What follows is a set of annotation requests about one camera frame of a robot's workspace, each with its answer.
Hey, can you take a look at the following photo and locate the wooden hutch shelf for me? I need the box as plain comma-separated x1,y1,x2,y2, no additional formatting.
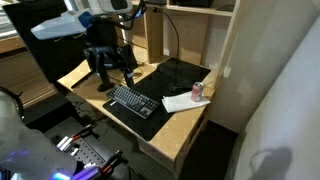
118,0,249,91

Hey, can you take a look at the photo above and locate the white wall outlet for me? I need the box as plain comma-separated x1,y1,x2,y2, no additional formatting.
222,65,233,79

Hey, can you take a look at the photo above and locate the red black toggle clamp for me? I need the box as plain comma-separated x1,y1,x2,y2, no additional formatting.
71,124,94,141
99,149,124,174

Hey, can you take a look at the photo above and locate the pink soda can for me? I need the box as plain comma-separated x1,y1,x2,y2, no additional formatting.
190,81,205,103

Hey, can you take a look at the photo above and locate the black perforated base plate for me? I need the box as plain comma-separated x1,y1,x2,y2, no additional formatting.
43,116,131,180

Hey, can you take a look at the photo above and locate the black desk mat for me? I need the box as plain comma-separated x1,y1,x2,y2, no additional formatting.
102,57,212,142

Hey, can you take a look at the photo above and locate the white paper napkin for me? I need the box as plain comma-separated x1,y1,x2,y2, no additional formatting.
161,91,212,114

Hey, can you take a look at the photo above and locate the wooden desk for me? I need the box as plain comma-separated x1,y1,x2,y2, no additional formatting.
57,56,218,179

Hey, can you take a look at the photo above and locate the grey black mechanical keyboard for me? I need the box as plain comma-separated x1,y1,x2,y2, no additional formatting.
106,83,161,120

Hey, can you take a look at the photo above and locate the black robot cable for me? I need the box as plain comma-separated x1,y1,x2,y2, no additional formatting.
116,0,148,32

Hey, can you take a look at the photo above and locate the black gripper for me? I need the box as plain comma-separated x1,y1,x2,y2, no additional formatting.
83,44,138,93

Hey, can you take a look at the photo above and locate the black box on shelf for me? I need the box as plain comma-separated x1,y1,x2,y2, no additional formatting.
174,0,214,8

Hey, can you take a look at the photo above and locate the black gooseneck desk lamp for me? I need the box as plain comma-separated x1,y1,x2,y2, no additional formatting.
152,6,193,94

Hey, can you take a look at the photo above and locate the black curved monitor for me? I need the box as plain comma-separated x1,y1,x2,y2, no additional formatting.
2,0,93,84

